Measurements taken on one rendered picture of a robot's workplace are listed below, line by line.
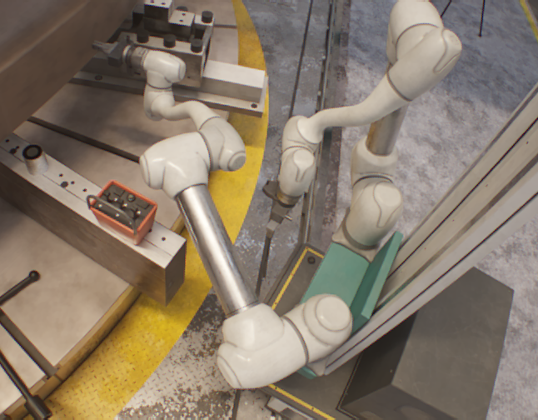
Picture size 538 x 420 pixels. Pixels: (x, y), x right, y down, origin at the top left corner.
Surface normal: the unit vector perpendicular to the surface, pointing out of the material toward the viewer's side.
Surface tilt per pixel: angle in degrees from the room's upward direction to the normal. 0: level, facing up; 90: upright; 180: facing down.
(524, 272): 0
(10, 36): 31
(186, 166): 19
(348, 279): 0
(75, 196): 0
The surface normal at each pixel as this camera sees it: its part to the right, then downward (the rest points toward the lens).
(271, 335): 0.33, -0.42
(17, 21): 0.77, -0.07
